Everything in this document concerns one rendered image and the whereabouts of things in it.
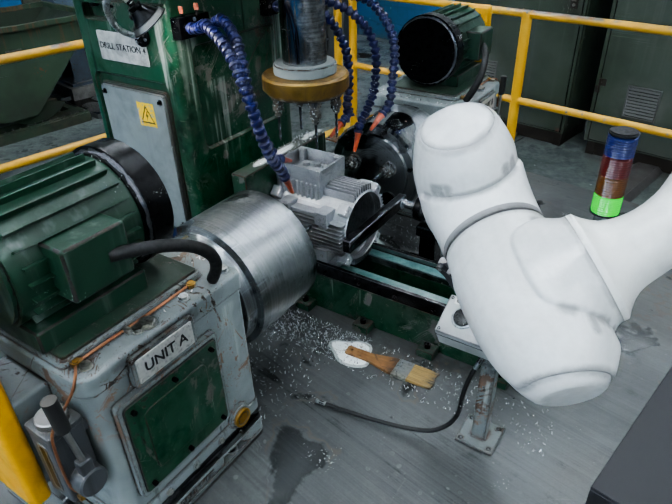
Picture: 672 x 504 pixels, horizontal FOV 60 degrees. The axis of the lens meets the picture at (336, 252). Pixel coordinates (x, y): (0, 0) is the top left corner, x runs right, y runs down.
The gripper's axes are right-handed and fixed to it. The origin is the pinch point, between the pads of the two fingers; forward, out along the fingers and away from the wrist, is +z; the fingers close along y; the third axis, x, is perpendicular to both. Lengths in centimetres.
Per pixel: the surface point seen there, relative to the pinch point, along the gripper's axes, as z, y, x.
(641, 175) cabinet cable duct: 248, 8, -228
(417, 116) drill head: 26, 43, -56
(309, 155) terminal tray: 13, 56, -29
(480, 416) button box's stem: 22.7, 0.0, 9.3
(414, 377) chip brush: 31.1, 16.4, 5.3
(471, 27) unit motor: 25, 42, -90
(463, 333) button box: 4.6, 3.8, 2.4
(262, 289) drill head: -2.0, 36.6, 9.8
